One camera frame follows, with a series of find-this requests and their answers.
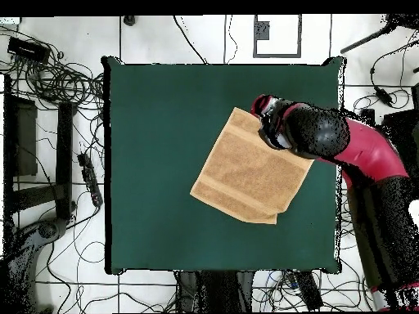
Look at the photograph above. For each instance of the tan terry towel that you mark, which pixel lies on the tan terry towel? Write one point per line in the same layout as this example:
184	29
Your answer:
252	170

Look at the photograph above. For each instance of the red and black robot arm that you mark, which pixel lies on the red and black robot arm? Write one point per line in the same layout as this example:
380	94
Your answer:
376	163

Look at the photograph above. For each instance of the dark green table cloth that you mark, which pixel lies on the dark green table cloth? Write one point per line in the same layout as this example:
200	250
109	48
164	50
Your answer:
147	130

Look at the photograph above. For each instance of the black power adapter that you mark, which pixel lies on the black power adapter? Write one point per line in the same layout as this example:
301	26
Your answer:
383	96

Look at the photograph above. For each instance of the black tripod pole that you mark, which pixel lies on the black tripod pole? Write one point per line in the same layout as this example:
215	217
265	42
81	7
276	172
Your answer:
366	40

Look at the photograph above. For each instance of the black metal stand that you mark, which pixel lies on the black metal stand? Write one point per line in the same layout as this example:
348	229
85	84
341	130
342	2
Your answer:
64	157
399	124

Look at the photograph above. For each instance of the black power strip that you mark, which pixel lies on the black power strip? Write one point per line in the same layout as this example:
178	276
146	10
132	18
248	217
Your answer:
90	180

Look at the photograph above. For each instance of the black rectangular floor box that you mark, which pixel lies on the black rectangular floor box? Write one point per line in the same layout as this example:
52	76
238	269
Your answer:
309	289

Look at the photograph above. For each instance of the dark grey stand base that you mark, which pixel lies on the dark grey stand base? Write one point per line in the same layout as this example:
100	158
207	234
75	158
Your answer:
49	229

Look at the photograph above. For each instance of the grey square floor frame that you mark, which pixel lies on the grey square floor frame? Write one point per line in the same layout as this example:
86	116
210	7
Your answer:
255	39

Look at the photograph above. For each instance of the black network switch box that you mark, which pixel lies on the black network switch box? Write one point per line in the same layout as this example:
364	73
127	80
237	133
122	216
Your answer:
27	49

